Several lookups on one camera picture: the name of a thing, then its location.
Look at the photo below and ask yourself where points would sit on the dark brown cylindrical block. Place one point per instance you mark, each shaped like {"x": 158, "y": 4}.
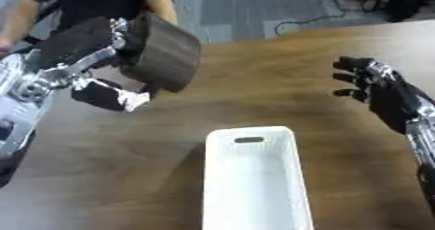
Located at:
{"x": 164, "y": 56}

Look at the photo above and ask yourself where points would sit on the white perforated plastic basket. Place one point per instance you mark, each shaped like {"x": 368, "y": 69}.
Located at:
{"x": 256, "y": 182}

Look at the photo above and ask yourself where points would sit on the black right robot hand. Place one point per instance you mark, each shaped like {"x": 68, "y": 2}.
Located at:
{"x": 391, "y": 96}

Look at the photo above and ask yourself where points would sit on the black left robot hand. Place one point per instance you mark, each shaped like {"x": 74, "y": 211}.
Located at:
{"x": 73, "y": 43}

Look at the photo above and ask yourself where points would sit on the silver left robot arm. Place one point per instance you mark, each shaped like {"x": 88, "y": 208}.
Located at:
{"x": 20, "y": 111}

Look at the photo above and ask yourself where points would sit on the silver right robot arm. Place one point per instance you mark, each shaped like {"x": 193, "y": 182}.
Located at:
{"x": 423, "y": 146}

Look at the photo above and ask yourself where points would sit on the person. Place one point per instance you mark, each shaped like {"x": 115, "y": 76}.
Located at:
{"x": 85, "y": 4}

